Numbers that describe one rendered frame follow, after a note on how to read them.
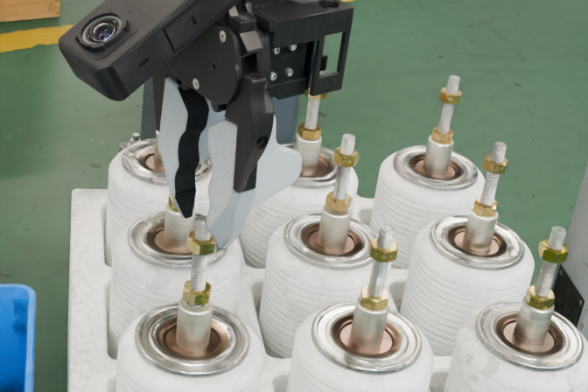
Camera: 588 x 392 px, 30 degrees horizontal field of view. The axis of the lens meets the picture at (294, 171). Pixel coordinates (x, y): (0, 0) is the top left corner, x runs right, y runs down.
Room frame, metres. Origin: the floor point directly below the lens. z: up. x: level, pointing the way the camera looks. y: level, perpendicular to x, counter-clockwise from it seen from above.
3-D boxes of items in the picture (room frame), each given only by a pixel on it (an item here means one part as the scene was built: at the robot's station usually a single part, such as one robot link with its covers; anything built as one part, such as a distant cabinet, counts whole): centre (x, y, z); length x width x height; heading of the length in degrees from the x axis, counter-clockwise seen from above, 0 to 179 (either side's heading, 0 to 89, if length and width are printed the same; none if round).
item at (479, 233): (0.74, -0.15, 0.26); 0.02 x 0.02 x 0.03
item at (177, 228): (0.69, 0.08, 0.26); 0.02 x 0.02 x 0.03
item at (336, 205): (0.71, -0.04, 0.29); 0.02 x 0.02 x 0.01; 70
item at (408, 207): (0.86, -0.12, 0.16); 0.10 x 0.10 x 0.18
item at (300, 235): (0.71, -0.04, 0.25); 0.08 x 0.08 x 0.01
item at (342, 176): (0.71, -0.04, 0.31); 0.01 x 0.01 x 0.08
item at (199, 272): (0.57, 0.05, 0.31); 0.01 x 0.01 x 0.08
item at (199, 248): (0.57, 0.05, 0.33); 0.02 x 0.02 x 0.01; 29
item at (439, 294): (0.74, -0.15, 0.16); 0.10 x 0.10 x 0.18
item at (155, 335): (0.57, 0.05, 0.25); 0.08 x 0.08 x 0.01
